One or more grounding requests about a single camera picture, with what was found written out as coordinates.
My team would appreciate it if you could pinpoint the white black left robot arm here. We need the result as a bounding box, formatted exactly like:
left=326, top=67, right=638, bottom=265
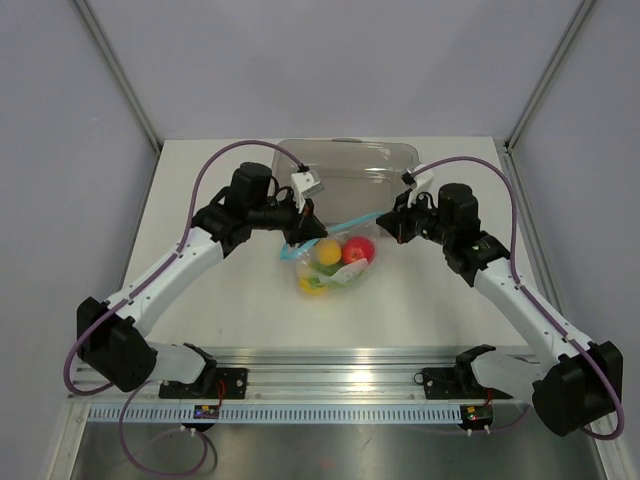
left=77, top=162, right=327, bottom=398

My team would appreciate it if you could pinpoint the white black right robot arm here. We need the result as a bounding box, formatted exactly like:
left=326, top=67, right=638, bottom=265
left=376, top=183, right=625, bottom=440

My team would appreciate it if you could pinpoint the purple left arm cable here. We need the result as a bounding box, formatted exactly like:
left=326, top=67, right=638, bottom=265
left=62, top=140, right=309, bottom=475

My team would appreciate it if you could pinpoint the green toy grapes bunch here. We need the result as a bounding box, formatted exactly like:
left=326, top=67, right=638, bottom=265
left=301, top=260, right=368, bottom=288

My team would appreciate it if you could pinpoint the left aluminium frame post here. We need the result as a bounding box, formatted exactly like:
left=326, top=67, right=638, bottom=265
left=70, top=0, right=163, bottom=159

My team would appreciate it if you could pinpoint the aluminium frame post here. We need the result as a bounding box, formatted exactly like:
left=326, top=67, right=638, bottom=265
left=504, top=0, right=599, bottom=154
left=70, top=0, right=163, bottom=159

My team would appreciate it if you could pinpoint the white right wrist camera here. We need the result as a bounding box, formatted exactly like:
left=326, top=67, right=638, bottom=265
left=402, top=166, right=435, bottom=207

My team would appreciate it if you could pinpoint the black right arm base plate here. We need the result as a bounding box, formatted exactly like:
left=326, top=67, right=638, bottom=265
left=413, top=367, right=512, bottom=401

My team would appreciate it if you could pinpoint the clear zip top bag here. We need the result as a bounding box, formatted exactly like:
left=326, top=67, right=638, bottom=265
left=279, top=212, right=382, bottom=295

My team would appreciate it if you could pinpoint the yellow toy lemon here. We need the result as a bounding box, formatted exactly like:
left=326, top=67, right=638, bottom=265
left=298, top=278, right=329, bottom=295

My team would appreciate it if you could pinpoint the aluminium mounting rail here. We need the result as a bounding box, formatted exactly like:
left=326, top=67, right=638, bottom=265
left=67, top=347, right=609, bottom=404

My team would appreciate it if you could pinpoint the clear grey plastic tray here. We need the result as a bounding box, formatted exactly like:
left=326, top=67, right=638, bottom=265
left=279, top=139, right=419, bottom=226

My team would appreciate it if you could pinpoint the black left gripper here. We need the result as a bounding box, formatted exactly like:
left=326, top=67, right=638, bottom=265
left=248, top=192, right=326, bottom=247

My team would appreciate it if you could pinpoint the left small circuit board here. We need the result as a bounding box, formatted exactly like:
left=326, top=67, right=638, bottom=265
left=193, top=405, right=220, bottom=420

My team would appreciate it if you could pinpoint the white slotted cable duct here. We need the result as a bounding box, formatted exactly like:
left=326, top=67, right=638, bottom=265
left=88, top=403, right=462, bottom=425

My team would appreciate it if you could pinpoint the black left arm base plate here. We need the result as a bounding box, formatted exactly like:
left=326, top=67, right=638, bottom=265
left=159, top=367, right=249, bottom=400

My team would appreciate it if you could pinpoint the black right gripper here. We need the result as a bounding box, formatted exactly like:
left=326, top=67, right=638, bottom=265
left=379, top=188, right=455, bottom=246

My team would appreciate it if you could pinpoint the small circuit board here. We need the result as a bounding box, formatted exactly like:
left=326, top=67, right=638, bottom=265
left=193, top=405, right=220, bottom=420
left=463, top=405, right=494, bottom=429

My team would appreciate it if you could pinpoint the red toy tomato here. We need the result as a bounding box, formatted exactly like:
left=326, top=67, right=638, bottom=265
left=342, top=236, right=376, bottom=264

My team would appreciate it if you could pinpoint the orange toy fruit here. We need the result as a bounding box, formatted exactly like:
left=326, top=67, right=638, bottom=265
left=314, top=238, right=342, bottom=266

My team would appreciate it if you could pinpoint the right aluminium frame post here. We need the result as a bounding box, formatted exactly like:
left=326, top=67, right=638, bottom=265
left=504, top=0, right=599, bottom=154

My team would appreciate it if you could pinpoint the right small circuit board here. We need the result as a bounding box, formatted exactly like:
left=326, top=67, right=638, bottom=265
left=463, top=405, right=494, bottom=429

